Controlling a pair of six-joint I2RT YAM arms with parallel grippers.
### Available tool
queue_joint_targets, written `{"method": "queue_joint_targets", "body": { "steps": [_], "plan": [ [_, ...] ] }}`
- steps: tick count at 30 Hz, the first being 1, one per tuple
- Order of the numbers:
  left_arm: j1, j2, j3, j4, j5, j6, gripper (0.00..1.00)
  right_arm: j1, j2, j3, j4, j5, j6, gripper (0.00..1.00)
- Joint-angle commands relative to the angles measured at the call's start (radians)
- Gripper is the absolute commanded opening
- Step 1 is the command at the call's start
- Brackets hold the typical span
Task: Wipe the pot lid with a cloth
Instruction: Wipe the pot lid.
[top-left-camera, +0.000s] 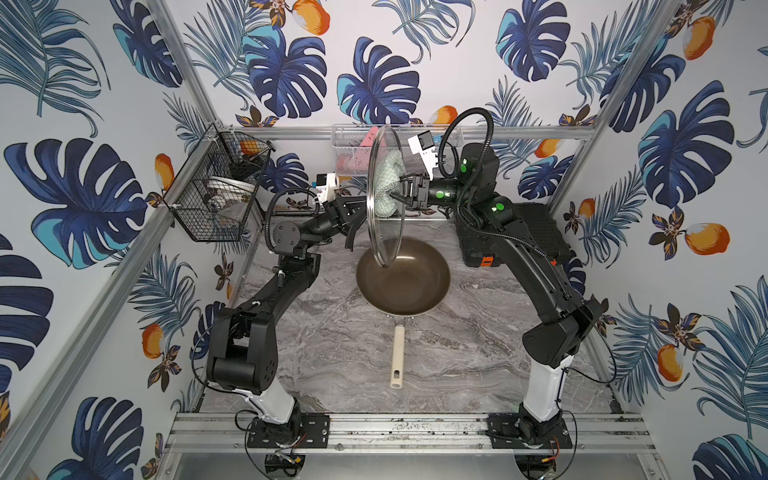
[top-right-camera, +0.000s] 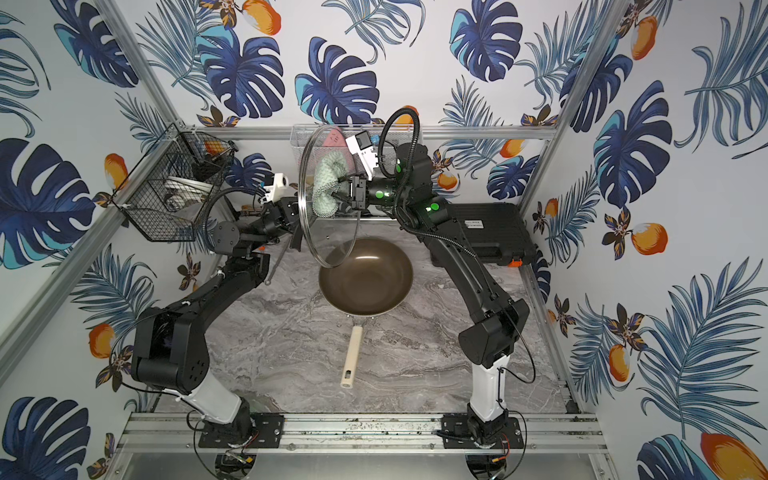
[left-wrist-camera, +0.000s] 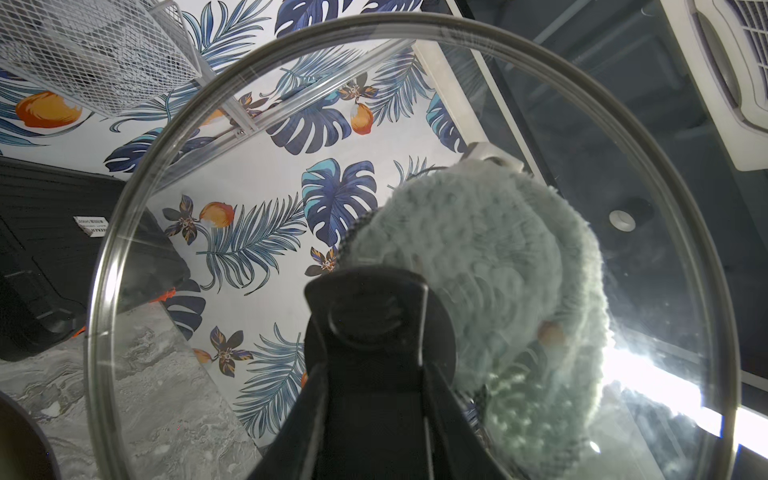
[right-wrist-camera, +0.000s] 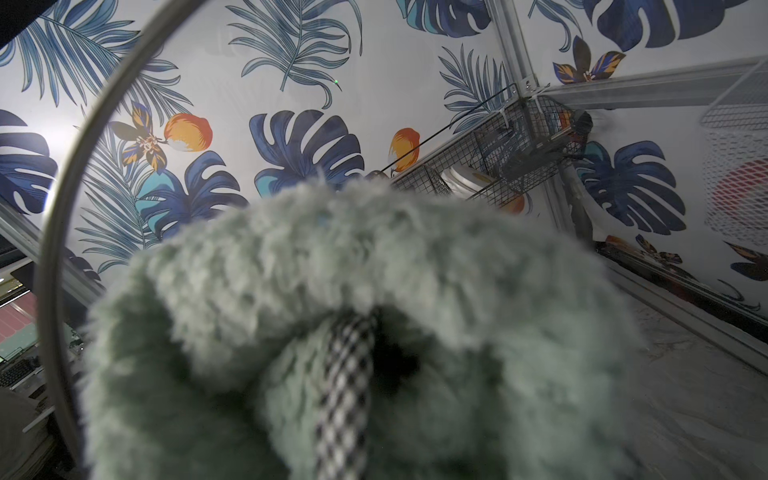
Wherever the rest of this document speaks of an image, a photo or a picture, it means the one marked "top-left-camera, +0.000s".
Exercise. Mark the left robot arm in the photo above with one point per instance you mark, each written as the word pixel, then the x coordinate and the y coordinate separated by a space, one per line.
pixel 243 355

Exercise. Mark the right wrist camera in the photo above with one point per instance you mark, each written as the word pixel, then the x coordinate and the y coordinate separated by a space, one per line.
pixel 423 145

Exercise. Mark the black tool case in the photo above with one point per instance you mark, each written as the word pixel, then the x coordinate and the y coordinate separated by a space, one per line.
pixel 498 219

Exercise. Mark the glass pot lid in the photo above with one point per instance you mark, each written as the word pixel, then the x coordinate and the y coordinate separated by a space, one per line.
pixel 385 234

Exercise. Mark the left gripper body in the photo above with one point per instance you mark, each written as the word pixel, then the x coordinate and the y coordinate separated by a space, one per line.
pixel 344 213

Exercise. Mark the green fluffy cloth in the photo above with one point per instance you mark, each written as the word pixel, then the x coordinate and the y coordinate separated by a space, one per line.
pixel 387 180

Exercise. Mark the pink triangular object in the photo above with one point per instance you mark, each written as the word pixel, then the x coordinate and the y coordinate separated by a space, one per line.
pixel 352 146

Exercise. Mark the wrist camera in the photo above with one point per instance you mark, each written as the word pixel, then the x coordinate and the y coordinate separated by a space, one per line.
pixel 423 145
pixel 326 185

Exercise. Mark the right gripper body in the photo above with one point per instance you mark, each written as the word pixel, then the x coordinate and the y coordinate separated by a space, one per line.
pixel 443 194

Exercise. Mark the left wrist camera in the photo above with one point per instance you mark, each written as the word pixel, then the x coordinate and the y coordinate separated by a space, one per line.
pixel 326 185

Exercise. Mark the frying pan with cream handle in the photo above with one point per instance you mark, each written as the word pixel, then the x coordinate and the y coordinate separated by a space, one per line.
pixel 415 283

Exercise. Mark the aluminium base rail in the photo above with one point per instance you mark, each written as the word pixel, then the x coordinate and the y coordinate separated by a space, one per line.
pixel 414 433

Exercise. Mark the black wire basket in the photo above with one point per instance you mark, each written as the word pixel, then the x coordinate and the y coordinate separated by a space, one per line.
pixel 215 202

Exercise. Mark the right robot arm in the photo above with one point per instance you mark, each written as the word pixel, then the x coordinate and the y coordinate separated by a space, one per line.
pixel 566 317

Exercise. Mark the white mesh shelf basket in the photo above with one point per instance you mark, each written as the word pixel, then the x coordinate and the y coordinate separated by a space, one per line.
pixel 398 136

